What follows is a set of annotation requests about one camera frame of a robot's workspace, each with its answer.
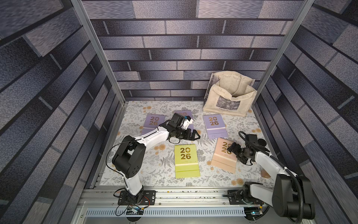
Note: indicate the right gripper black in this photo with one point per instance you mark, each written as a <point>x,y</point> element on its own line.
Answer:
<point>236,150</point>

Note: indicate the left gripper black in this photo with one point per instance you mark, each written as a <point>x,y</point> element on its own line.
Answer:
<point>189,135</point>

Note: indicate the pink 2026 desk calendar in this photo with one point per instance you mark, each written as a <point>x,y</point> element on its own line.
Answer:
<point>222,158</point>

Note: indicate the green 2026 desk calendar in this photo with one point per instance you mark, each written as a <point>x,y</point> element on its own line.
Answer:
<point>186,161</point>

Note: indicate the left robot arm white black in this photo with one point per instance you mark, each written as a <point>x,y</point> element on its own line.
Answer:
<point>129,156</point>

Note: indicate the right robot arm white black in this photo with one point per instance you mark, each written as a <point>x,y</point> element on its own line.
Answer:
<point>292,194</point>

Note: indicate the right purple 2026 calendar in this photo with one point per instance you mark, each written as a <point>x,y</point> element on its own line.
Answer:
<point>215,126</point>

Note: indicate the floral patterned table mat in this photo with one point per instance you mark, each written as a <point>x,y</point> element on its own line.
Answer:
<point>158,168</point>

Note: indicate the left purple 2026 calendar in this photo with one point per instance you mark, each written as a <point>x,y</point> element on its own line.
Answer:
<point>152,121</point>

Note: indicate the cream canvas tote bag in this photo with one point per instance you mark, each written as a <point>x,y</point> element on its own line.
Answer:
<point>229,93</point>

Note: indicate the right green circuit board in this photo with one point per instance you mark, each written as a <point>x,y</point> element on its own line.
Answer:
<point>252,212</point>

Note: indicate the green circuit board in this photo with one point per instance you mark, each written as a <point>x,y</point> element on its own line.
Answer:
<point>132,211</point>
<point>252,212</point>

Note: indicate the left green circuit board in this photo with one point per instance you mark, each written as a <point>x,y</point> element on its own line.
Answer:
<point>132,211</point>

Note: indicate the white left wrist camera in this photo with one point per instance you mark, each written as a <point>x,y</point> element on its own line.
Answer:
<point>188,123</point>

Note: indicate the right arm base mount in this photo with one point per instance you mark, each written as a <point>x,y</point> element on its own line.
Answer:
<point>236,197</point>

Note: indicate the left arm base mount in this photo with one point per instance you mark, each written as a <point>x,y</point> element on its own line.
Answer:
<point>144,197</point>

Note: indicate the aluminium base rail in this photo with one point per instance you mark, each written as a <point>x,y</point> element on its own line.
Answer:
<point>173,205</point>

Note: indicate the right aluminium frame post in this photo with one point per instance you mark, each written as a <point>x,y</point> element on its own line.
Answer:
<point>302,13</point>

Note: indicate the aluminium frame post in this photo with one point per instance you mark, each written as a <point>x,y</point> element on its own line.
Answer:
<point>302,13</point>
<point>84,19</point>

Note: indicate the left aluminium frame post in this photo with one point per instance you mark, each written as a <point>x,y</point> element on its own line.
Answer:
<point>84,19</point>

